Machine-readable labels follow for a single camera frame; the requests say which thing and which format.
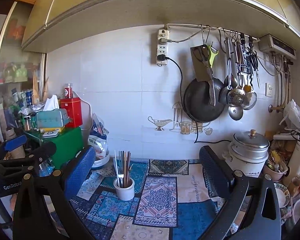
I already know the green box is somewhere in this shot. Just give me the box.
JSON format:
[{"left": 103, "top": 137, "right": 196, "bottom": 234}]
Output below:
[{"left": 24, "top": 127, "right": 84, "bottom": 169}]

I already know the white blue plastic bag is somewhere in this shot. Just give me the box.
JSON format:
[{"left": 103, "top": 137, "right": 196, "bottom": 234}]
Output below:
[{"left": 88, "top": 113, "right": 109, "bottom": 160}]

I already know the black power cable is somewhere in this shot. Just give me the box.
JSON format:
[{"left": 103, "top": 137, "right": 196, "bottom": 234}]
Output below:
[{"left": 156, "top": 54, "right": 232, "bottom": 144}]

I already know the white round bowl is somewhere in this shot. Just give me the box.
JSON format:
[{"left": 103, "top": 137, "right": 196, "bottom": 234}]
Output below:
[{"left": 91, "top": 155, "right": 110, "bottom": 169}]

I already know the black hanging wok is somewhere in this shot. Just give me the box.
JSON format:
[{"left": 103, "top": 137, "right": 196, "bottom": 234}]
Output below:
[{"left": 183, "top": 77, "right": 225, "bottom": 122}]

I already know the patterned blue patchwork table mat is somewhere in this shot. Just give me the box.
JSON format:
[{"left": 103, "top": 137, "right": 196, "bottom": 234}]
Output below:
[{"left": 70, "top": 159, "right": 225, "bottom": 239}]

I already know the white rice cooker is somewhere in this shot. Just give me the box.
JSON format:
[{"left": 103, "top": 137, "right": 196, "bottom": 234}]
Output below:
[{"left": 222, "top": 129, "right": 270, "bottom": 178}]

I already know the beige range hood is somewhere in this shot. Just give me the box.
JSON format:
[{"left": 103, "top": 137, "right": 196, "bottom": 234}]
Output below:
[{"left": 21, "top": 0, "right": 300, "bottom": 53}]

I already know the hanging cleaver knife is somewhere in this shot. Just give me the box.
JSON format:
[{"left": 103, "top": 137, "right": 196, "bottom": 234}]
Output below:
[{"left": 190, "top": 44, "right": 216, "bottom": 106}]

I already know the silver metal fork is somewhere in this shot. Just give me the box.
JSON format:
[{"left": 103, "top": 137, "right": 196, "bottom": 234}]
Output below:
[{"left": 118, "top": 151, "right": 124, "bottom": 187}]

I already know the white power strip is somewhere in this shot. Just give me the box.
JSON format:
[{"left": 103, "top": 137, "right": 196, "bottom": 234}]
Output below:
[{"left": 156, "top": 29, "right": 170, "bottom": 67}]

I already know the hanging slotted ladle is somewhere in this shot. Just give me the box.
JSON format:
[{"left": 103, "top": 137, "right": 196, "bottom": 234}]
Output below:
[{"left": 225, "top": 37, "right": 245, "bottom": 107}]

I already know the green handled peeler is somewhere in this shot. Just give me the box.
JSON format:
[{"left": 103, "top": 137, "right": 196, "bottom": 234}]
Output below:
[{"left": 207, "top": 45, "right": 219, "bottom": 67}]

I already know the red tin box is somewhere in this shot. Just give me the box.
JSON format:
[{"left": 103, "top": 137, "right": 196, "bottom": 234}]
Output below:
[{"left": 61, "top": 97, "right": 83, "bottom": 128}]

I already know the teal tissue box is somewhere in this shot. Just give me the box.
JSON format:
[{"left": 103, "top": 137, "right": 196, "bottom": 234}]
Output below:
[{"left": 36, "top": 108, "right": 70, "bottom": 128}]

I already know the white thermos jug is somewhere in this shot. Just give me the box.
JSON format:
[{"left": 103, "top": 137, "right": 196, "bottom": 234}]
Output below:
[{"left": 282, "top": 141, "right": 300, "bottom": 186}]

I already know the white ceramic utensil cup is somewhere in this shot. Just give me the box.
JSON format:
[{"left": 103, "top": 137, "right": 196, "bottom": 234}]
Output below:
[{"left": 113, "top": 178, "right": 135, "bottom": 201}]

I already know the grey metal chopstick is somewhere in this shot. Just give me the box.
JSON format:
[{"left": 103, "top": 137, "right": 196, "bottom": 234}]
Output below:
[{"left": 120, "top": 151, "right": 125, "bottom": 176}]

